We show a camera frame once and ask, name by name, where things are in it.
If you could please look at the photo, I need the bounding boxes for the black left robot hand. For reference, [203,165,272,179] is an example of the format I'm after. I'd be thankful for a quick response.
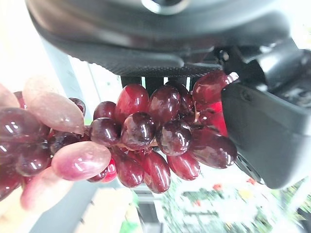
[24,0,311,190]

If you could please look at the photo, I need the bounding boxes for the light wooden board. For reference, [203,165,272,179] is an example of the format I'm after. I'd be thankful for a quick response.
[77,188,141,233]

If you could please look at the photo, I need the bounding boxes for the white patterned cloth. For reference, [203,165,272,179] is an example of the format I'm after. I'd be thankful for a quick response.
[155,177,311,233]

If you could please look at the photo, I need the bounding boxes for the red grape bunch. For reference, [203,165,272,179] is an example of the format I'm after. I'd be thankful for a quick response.
[0,69,240,211]

